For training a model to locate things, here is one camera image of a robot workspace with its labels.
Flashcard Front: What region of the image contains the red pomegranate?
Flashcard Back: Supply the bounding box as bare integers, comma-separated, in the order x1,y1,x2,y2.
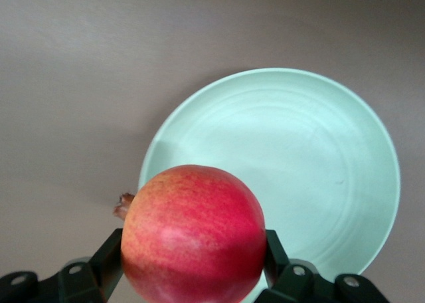
112,165,268,303

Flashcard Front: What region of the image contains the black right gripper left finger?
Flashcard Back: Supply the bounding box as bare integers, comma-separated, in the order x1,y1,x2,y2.
0,229,126,303

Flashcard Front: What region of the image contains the brown table cloth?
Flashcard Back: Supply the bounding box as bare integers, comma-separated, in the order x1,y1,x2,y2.
0,0,425,303

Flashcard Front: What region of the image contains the light green plate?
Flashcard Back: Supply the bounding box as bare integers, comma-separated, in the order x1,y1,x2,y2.
137,66,402,289

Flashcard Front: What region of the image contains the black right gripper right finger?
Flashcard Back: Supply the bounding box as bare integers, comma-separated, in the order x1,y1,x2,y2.
255,229,389,303

